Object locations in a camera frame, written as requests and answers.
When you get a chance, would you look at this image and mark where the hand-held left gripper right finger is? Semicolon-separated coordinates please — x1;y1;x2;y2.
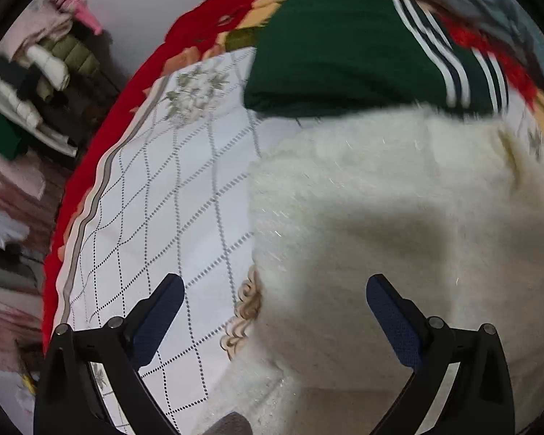
366;274;515;435

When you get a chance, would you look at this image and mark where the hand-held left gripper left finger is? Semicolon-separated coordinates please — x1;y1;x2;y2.
33;273;185;435

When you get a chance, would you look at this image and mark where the white fluffy sweater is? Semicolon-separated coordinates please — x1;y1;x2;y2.
193;104;544;435

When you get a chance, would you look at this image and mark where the pile of assorted clothes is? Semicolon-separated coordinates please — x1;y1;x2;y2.
0;0;119;418

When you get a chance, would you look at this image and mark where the red floral bed sheet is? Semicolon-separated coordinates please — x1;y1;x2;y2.
42;0;544;435

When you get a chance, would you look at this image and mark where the green striped folded garment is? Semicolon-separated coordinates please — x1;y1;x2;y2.
243;0;511;119

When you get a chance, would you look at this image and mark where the olive puffer jacket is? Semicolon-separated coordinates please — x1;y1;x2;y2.
38;32;101;78

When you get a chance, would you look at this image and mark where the pink cloth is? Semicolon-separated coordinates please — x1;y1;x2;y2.
54;0;104;36

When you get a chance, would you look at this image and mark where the grey blue cloth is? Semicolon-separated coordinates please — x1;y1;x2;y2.
387;0;544;100

